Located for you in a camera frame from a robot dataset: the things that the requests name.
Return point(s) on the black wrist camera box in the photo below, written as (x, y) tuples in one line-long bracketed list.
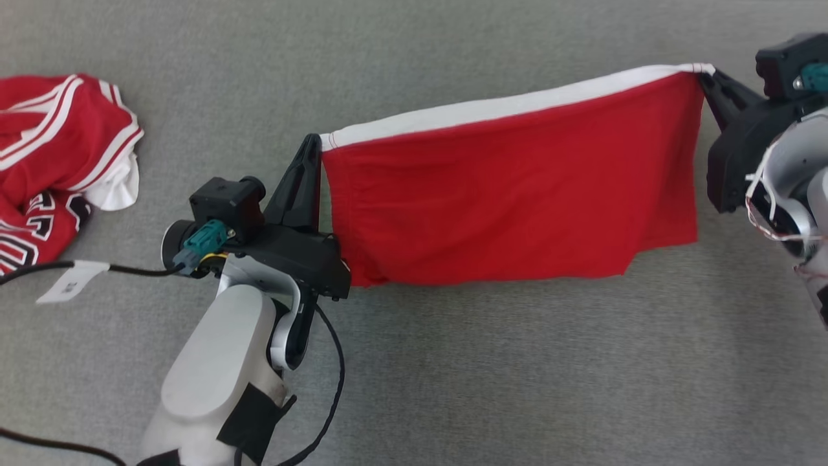
[(223, 200), (786, 61)]

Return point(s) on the red shorts white waistband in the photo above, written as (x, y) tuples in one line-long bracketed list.
[(517, 194)]

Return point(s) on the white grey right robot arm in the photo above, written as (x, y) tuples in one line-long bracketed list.
[(799, 162)]

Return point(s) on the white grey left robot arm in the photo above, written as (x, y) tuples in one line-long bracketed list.
[(213, 362)]

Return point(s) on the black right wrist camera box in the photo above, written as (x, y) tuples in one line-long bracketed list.
[(786, 61)]

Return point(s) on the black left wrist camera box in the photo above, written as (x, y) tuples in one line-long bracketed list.
[(223, 200)]

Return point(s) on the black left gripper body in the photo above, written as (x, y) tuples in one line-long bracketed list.
[(304, 259)]

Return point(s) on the teal camera connector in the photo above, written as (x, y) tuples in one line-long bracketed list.
[(204, 241), (816, 76)]

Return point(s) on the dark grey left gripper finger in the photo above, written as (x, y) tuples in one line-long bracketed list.
[(294, 194), (317, 188)]

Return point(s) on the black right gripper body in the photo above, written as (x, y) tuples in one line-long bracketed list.
[(737, 162)]

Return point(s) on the teal right camera connector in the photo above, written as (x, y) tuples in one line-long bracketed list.
[(816, 76)]

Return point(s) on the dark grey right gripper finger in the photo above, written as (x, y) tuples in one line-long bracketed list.
[(734, 89), (728, 107)]

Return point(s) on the teal left camera connector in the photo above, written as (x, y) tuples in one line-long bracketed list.
[(204, 241)]

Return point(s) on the red basketball jersey white sleeves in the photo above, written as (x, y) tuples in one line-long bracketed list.
[(58, 149)]

